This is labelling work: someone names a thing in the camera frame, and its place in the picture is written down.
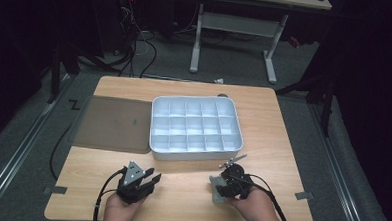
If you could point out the metal floor rail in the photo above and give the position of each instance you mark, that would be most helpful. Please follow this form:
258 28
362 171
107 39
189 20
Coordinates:
18 149
338 170

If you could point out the black metal stand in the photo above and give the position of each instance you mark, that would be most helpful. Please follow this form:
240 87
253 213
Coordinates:
57 71
326 106

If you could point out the small white floor object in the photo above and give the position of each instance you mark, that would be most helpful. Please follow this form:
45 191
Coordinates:
219 80

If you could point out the white-framed wooden desk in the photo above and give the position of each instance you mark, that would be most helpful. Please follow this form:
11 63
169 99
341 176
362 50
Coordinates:
241 24

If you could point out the grey translucent plastic lid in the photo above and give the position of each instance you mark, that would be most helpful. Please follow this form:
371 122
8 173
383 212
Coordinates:
113 123

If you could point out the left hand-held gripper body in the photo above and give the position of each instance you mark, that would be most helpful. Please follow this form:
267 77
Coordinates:
132 183

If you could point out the white divided storage box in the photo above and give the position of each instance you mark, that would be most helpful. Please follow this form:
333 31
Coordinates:
196 127

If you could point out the grey cloth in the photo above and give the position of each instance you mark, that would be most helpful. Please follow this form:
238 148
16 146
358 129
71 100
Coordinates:
217 196

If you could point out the person's left hand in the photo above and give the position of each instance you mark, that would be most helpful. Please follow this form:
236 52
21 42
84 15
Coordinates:
121 214

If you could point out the grey tape strip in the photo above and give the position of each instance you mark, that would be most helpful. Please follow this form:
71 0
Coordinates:
55 190
304 195

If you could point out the person's right hand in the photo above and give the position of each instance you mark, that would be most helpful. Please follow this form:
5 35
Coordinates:
253 208

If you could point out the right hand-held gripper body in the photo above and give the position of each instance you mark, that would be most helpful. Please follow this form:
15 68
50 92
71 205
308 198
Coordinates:
237 182

